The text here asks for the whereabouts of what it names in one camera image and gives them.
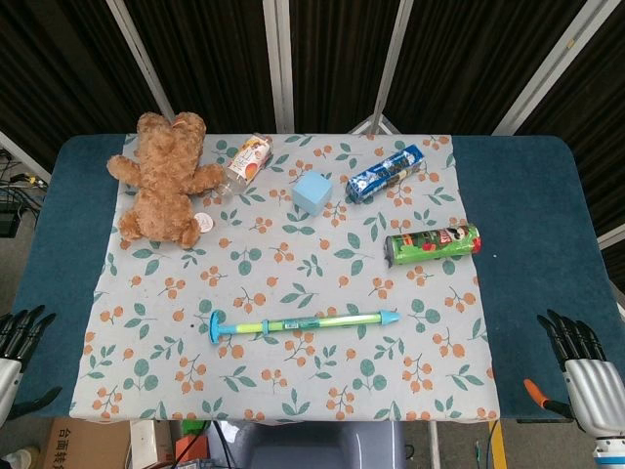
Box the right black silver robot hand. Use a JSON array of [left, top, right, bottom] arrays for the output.
[[523, 308, 620, 440]]

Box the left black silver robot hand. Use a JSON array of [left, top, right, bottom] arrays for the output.
[[0, 305, 63, 426]]

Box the teal toy wand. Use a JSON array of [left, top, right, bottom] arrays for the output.
[[208, 308, 401, 345]]

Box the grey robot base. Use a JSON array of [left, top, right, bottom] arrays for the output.
[[207, 419, 406, 469]]

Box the light blue cube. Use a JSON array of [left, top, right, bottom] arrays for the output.
[[291, 170, 333, 216]]

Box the brown cardboard box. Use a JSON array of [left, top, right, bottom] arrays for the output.
[[37, 416, 133, 469]]

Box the small white box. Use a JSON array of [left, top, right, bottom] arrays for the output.
[[129, 419, 158, 461]]

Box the white table leg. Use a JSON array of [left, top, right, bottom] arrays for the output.
[[426, 421, 441, 469]]

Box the teal table cover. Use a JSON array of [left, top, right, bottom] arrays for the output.
[[0, 134, 625, 424]]

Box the small orange box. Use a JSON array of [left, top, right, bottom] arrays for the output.
[[174, 433, 211, 466]]

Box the green chips can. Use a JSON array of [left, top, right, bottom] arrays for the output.
[[384, 223, 482, 268]]

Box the brown teddy bear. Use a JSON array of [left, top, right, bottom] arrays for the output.
[[106, 111, 226, 247]]

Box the floral tablecloth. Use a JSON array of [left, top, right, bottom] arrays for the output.
[[68, 132, 500, 424]]

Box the blue cookie package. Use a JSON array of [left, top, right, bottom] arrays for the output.
[[345, 144, 425, 203]]

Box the clear plastic drink bottle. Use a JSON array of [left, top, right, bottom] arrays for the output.
[[214, 133, 273, 196]]

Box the grey metal stand foot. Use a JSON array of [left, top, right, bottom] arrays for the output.
[[347, 114, 402, 136]]

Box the black cable bundle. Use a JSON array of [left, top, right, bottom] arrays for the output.
[[0, 149, 50, 240]]

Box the white partition frame post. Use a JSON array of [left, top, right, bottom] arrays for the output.
[[105, 0, 176, 121], [491, 0, 612, 137], [262, 0, 295, 134], [369, 0, 416, 129]]

